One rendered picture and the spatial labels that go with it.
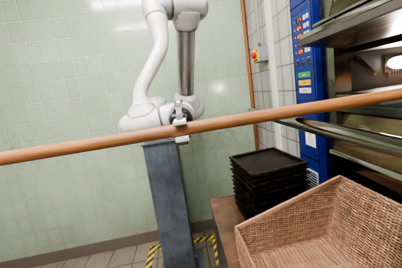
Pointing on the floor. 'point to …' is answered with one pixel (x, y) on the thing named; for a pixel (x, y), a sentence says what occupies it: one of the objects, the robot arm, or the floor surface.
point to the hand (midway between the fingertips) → (180, 129)
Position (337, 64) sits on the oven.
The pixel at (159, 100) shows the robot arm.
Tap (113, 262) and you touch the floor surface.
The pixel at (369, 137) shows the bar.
